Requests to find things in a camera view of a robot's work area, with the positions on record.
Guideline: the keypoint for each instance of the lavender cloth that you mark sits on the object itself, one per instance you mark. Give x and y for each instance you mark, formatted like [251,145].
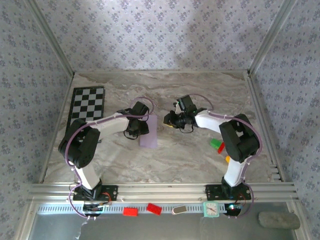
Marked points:
[150,140]

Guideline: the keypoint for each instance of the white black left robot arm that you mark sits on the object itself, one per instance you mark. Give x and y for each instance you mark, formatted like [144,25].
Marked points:
[110,125]

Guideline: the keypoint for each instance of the green toy brick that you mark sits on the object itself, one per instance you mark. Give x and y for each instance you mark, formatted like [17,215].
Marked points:
[215,143]

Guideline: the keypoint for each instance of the black grey checkerboard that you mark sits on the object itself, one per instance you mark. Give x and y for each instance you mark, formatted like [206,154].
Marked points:
[87,100]

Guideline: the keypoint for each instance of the yellow toy brick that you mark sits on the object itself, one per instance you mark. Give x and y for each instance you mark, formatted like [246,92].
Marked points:
[227,159]

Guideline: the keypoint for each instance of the white rimmed oval pad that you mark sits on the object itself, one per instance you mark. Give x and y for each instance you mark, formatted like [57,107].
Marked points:
[179,209]

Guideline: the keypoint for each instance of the perforated metal strip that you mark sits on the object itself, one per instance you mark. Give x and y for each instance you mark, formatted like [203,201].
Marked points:
[193,208]

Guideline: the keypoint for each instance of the teal alarm clock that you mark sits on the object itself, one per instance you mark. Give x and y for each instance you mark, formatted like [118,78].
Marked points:
[210,209]

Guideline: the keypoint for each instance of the left electronics board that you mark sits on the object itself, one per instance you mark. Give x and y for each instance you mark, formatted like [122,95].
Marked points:
[93,208]

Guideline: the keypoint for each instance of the electronics board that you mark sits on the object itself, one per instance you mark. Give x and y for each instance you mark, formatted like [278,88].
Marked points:
[233,208]
[93,208]

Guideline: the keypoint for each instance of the right electronics board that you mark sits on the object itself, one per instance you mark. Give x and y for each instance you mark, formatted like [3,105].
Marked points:
[233,208]

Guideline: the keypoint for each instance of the grey metal shelf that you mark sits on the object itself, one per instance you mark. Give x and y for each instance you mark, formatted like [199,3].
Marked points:
[175,227]

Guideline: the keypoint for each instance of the white tape scrap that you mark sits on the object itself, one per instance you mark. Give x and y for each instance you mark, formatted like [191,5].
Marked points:
[81,228]

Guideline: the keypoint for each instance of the grey stone roll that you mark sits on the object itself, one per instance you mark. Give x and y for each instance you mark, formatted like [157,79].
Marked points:
[278,220]

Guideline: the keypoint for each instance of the aluminium front rail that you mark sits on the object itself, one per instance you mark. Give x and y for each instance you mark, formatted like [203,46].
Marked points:
[162,192]

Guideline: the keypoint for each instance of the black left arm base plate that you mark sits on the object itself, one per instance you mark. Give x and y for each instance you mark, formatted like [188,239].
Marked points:
[112,193]

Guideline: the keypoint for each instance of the wide aluminium side rail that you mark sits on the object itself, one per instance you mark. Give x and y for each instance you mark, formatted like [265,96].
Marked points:
[256,100]

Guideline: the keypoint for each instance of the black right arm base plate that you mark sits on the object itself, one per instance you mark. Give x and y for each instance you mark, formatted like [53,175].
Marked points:
[212,191]

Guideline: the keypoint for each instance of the thin aluminium side rail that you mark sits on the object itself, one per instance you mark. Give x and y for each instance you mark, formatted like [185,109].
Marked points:
[60,112]

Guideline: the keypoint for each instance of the aluminium frame post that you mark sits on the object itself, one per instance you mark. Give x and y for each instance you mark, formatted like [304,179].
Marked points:
[270,37]
[54,42]

